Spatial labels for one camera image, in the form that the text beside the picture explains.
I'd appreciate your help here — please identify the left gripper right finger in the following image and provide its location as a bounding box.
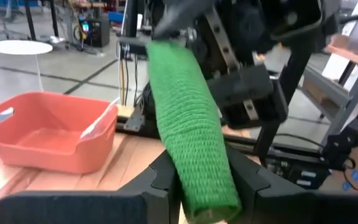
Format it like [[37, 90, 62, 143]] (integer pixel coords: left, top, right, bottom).
[[225, 145, 358, 224]]

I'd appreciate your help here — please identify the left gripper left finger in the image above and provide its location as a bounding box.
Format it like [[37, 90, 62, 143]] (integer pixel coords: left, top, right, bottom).
[[0, 149, 183, 224]]

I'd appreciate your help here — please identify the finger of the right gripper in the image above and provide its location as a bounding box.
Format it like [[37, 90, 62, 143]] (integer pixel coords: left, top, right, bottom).
[[152, 0, 214, 40]]

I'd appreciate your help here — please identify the green elastic bandage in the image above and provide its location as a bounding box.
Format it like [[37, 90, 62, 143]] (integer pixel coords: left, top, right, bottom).
[[146, 39, 242, 224]]

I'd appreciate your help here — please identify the black box with white labels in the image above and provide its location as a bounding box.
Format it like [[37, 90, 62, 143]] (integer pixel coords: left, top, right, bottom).
[[264, 154, 332, 190]]

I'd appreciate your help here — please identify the orange plastic bin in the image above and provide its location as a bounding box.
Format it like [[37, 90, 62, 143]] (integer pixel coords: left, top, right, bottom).
[[0, 91, 119, 174]]

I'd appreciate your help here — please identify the wooden lab table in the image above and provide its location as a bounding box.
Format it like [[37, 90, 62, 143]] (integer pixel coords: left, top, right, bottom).
[[300, 30, 358, 147]]

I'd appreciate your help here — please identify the black computer case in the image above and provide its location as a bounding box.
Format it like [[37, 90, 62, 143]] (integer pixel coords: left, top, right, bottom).
[[78, 16, 111, 49]]

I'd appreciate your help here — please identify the white lamp stand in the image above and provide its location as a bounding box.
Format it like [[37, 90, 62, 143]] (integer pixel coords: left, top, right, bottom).
[[34, 54, 45, 93]]

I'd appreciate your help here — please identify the black desk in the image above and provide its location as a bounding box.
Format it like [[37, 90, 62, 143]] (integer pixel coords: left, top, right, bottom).
[[23, 0, 61, 41]]

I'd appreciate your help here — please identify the white lamp shade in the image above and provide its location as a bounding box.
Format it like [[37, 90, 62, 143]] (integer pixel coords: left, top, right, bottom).
[[0, 39, 54, 56]]

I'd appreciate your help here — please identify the grey metal bracket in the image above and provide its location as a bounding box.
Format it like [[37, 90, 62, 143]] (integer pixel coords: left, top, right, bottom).
[[123, 107, 146, 132]]

